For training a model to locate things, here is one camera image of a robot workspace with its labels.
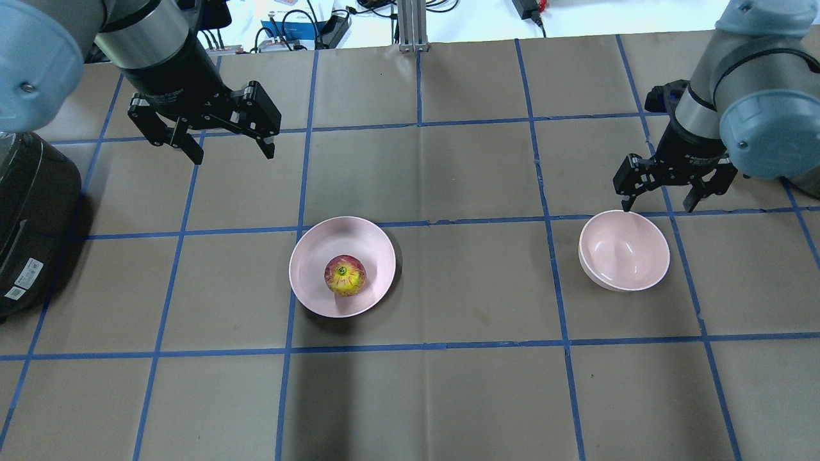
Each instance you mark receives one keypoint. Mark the aluminium frame post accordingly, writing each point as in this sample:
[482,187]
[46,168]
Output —
[412,26]

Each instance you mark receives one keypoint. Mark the black power adapter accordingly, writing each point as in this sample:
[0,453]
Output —
[529,9]

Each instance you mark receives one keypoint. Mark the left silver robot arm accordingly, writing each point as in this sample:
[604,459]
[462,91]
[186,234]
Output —
[45,44]

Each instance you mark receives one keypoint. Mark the pink plate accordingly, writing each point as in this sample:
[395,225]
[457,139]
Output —
[338,236]

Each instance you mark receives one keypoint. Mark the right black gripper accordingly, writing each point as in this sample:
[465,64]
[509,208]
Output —
[687,150]

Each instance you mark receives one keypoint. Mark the red yellow apple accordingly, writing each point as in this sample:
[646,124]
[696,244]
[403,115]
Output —
[345,275]

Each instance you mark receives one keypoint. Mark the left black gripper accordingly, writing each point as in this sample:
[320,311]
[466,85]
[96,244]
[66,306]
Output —
[174,78]

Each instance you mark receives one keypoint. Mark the pink bowl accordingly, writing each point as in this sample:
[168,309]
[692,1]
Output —
[623,251]

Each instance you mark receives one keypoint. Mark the black rice cooker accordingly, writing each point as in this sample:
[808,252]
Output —
[40,188]

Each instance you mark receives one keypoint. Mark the blue white box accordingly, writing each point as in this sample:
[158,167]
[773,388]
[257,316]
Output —
[298,27]

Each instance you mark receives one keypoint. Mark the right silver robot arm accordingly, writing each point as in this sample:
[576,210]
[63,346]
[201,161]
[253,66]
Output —
[750,107]

